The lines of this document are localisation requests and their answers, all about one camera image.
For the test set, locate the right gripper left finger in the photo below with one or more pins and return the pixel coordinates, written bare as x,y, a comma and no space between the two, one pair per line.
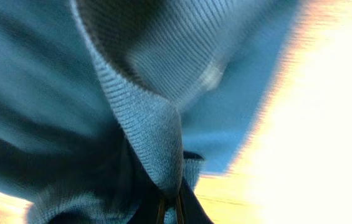
152,207

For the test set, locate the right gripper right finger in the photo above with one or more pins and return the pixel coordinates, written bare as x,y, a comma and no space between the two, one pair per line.
188,208

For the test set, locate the blue polo shirt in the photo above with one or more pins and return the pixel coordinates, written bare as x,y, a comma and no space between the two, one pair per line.
97,95

